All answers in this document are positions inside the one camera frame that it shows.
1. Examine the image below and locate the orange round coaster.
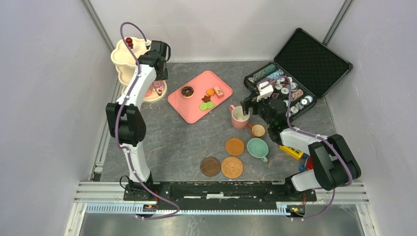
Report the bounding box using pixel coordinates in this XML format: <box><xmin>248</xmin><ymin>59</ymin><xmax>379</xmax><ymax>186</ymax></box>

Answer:
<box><xmin>225</xmin><ymin>138</ymin><xmax>245</xmax><ymax>156</ymax></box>

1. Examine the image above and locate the woven tan round coaster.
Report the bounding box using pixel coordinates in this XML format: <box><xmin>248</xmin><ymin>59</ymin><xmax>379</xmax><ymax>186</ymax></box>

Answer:
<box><xmin>221</xmin><ymin>157</ymin><xmax>243</xmax><ymax>179</ymax></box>

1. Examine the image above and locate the dark brown round coaster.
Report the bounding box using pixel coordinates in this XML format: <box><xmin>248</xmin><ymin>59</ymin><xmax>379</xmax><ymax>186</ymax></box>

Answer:
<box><xmin>200</xmin><ymin>156</ymin><xmax>221</xmax><ymax>177</ymax></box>

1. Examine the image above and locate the pink mug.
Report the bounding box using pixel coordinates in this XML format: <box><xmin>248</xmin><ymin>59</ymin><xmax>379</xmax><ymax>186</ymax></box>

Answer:
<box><xmin>229</xmin><ymin>105</ymin><xmax>250</xmax><ymax>129</ymax></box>

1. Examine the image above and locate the black poker chip case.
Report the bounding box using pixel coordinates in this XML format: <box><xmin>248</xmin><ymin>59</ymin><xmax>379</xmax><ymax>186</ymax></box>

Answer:
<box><xmin>243</xmin><ymin>28</ymin><xmax>353</xmax><ymax>121</ymax></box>

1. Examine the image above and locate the small orange cup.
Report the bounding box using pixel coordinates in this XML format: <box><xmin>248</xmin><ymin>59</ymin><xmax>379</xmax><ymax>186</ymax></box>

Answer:
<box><xmin>248</xmin><ymin>124</ymin><xmax>266</xmax><ymax>138</ymax></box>

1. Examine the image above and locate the brown star cookie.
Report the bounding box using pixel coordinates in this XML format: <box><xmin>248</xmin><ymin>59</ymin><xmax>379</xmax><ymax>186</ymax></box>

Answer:
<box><xmin>202</xmin><ymin>95</ymin><xmax>211</xmax><ymax>103</ymax></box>

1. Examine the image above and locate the chocolate donut toy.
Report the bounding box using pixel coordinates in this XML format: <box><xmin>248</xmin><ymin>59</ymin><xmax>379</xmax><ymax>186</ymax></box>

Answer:
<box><xmin>181</xmin><ymin>86</ymin><xmax>194</xmax><ymax>98</ymax></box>

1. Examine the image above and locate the cream three-tier dessert stand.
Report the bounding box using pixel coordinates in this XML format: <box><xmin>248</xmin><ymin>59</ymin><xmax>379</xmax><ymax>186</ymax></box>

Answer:
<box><xmin>111</xmin><ymin>37</ymin><xmax>167</xmax><ymax>103</ymax></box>

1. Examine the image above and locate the pink serving tray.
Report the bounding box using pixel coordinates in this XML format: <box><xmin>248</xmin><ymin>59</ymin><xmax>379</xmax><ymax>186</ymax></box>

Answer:
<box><xmin>168</xmin><ymin>71</ymin><xmax>233</xmax><ymax>123</ymax></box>

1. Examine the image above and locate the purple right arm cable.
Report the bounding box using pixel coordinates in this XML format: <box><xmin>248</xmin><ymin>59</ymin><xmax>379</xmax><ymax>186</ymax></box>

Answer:
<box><xmin>256</xmin><ymin>75</ymin><xmax>354</xmax><ymax>221</ymax></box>

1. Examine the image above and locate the green round cookie left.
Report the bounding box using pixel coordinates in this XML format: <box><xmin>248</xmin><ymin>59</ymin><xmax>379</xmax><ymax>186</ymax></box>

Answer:
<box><xmin>199</xmin><ymin>102</ymin><xmax>207</xmax><ymax>111</ymax></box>

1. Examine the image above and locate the orange flower cookie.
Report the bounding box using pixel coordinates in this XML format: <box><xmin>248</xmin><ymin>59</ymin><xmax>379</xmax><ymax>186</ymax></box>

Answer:
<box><xmin>206</xmin><ymin>88</ymin><xmax>216</xmax><ymax>96</ymax></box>

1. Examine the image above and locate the teal green cup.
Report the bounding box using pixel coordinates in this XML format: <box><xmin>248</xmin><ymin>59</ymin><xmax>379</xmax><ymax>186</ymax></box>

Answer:
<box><xmin>247</xmin><ymin>138</ymin><xmax>269</xmax><ymax>163</ymax></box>

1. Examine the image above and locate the small pink cupcake toy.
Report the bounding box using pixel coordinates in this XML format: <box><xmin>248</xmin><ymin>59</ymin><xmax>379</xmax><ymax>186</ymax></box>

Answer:
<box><xmin>145</xmin><ymin>89</ymin><xmax>152</xmax><ymax>97</ymax></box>

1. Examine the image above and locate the yellow toy block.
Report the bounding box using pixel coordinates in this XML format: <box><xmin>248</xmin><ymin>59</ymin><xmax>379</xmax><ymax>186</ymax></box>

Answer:
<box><xmin>279</xmin><ymin>146</ymin><xmax>304</xmax><ymax>160</ymax></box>

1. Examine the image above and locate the red toy block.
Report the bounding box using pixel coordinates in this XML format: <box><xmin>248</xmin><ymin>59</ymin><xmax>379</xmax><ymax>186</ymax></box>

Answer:
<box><xmin>305</xmin><ymin>156</ymin><xmax>314</xmax><ymax>171</ymax></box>

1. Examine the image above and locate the green round cookie right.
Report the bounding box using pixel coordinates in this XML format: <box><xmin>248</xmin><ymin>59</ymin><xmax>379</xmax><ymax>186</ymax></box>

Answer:
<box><xmin>207</xmin><ymin>101</ymin><xmax>215</xmax><ymax>110</ymax></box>

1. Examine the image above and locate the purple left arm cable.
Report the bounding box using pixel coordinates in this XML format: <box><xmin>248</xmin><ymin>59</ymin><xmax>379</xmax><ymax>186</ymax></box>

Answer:
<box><xmin>113</xmin><ymin>22</ymin><xmax>180</xmax><ymax>221</ymax></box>

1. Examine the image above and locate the pink slice cake toy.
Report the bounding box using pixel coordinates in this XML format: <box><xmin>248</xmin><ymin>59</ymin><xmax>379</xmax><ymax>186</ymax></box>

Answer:
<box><xmin>213</xmin><ymin>86</ymin><xmax>224</xmax><ymax>99</ymax></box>

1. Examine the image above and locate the green round cookie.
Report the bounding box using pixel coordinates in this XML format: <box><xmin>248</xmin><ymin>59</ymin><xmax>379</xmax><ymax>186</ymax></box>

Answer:
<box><xmin>199</xmin><ymin>102</ymin><xmax>207</xmax><ymax>111</ymax></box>
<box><xmin>207</xmin><ymin>101</ymin><xmax>215</xmax><ymax>110</ymax></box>

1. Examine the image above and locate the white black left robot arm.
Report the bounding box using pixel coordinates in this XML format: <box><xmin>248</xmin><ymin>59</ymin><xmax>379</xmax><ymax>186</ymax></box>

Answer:
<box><xmin>105</xmin><ymin>40</ymin><xmax>171</xmax><ymax>201</ymax></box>

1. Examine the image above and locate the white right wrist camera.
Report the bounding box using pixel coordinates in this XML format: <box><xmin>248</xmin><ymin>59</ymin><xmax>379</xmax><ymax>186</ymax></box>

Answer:
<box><xmin>257</xmin><ymin>81</ymin><xmax>274</xmax><ymax>102</ymax></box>

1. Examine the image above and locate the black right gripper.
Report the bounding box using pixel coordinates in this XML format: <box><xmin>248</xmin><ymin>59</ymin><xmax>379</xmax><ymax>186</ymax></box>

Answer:
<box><xmin>240</xmin><ymin>93</ymin><xmax>273</xmax><ymax>127</ymax></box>

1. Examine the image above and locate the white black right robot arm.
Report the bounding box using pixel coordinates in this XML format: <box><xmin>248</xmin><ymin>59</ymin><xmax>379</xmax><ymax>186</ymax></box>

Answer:
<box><xmin>240</xmin><ymin>96</ymin><xmax>361</xmax><ymax>201</ymax></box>

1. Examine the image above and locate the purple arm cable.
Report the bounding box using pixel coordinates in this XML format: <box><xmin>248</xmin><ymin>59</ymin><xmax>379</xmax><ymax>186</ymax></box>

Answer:
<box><xmin>113</xmin><ymin>22</ymin><xmax>180</xmax><ymax>221</ymax></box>
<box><xmin>256</xmin><ymin>75</ymin><xmax>354</xmax><ymax>221</ymax></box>

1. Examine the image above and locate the pink swirl cake toy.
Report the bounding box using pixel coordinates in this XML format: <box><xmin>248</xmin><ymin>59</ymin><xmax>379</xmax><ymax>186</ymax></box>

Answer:
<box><xmin>153</xmin><ymin>81</ymin><xmax>165</xmax><ymax>96</ymax></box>

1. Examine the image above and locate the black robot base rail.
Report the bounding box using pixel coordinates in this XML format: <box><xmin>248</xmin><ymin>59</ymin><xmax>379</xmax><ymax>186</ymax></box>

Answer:
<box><xmin>123</xmin><ymin>181</ymin><xmax>317</xmax><ymax>215</ymax></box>

